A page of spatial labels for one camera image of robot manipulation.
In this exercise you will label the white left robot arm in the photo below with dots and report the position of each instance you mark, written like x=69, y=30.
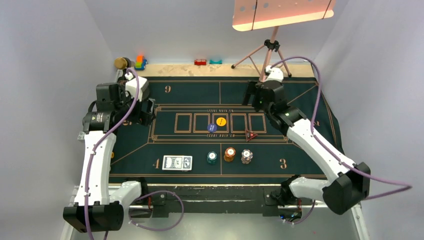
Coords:
x=94, y=209

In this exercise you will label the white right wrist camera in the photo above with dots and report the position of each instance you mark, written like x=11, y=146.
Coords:
x=273, y=74

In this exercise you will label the blue playing card deck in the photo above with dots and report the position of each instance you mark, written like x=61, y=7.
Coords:
x=182, y=163

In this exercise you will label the pink white poker chip stack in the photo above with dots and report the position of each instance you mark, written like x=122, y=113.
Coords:
x=246, y=156

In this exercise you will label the pink perforated board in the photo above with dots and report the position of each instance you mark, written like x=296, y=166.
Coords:
x=259, y=14

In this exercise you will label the pink tripod stand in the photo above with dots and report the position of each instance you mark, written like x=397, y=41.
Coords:
x=272, y=45

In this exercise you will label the purple small blind button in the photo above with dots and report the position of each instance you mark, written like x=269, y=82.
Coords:
x=212, y=128

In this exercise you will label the green poker table mat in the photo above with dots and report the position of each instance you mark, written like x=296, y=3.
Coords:
x=184, y=108

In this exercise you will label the red triangle marker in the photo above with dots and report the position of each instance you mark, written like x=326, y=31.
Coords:
x=249, y=135

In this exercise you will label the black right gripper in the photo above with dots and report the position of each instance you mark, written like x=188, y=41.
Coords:
x=252, y=90

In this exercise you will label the red toy block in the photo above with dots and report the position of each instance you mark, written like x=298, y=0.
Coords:
x=200, y=62

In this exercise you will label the yellow dealer button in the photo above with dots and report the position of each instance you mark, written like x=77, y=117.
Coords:
x=221, y=121

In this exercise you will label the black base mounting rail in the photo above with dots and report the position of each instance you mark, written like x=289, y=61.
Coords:
x=217, y=199

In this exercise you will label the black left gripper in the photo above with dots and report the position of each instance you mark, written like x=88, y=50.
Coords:
x=142, y=117

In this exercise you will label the teal toy block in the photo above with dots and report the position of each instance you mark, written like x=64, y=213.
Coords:
x=215, y=61

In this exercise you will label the green poker chip stack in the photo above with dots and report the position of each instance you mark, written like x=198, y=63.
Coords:
x=211, y=158

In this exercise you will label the orange poker chip stack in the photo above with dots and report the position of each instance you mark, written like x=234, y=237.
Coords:
x=229, y=154

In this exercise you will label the colourful toy block stack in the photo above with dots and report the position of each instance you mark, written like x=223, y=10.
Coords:
x=140, y=63

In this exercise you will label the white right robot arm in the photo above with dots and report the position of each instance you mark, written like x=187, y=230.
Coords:
x=346, y=184

